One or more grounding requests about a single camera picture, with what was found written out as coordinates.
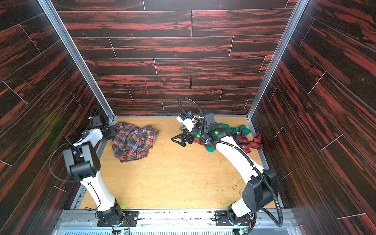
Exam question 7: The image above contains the left aluminium corner post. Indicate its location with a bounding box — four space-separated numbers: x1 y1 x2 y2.
37 0 116 122

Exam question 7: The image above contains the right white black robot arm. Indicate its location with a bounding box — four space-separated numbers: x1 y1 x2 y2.
171 111 284 227

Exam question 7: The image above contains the thin black cable left arm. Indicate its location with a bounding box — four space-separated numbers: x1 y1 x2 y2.
48 142 77 183

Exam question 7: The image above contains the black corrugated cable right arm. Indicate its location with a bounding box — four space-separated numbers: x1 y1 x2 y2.
178 96 284 227

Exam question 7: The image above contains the front aluminium rail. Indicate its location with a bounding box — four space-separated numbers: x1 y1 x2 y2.
53 209 303 235

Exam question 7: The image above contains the green cloth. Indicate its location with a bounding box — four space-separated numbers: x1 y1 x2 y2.
217 123 252 135

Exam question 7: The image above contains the red black plaid shirt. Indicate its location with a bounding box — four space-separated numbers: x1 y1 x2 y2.
193 127 264 154

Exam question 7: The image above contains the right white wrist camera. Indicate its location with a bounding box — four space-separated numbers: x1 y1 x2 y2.
176 113 195 132

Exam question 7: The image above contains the aluminium corner post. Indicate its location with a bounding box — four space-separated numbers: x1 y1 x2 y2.
37 0 116 122
247 0 309 122

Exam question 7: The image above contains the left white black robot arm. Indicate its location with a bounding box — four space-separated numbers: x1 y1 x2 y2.
63 114 124 227

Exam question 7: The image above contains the grey red plaid shirt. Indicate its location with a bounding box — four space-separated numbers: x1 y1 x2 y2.
110 122 159 163

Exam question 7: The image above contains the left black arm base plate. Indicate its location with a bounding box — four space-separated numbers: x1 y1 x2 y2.
97 210 140 227

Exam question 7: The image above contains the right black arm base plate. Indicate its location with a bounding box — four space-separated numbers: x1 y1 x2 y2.
211 210 256 227

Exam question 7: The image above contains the right aluminium corner post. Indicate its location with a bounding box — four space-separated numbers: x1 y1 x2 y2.
247 0 309 122

